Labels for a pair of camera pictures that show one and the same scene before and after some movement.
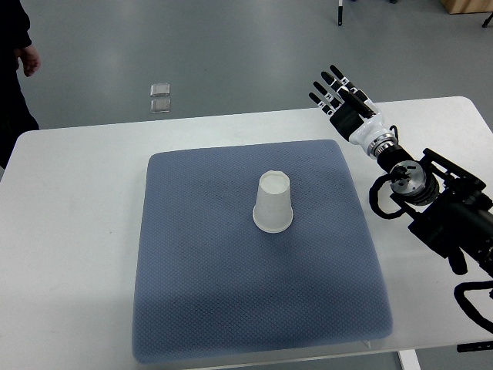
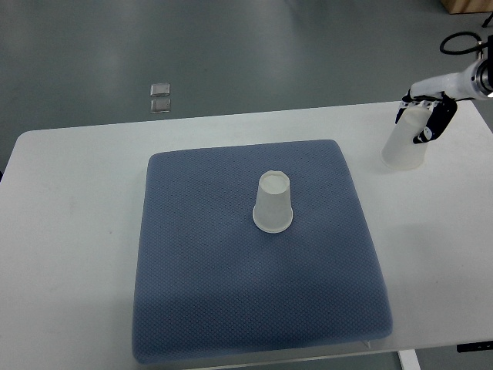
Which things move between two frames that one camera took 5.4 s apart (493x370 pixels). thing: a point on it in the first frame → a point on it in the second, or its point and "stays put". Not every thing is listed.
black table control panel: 474,346 stays put
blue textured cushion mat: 210,284 stays put
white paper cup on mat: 273,212 stays put
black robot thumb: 357,102 → 443,112
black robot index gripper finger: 347,84 → 405,100
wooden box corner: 467,6 stays put
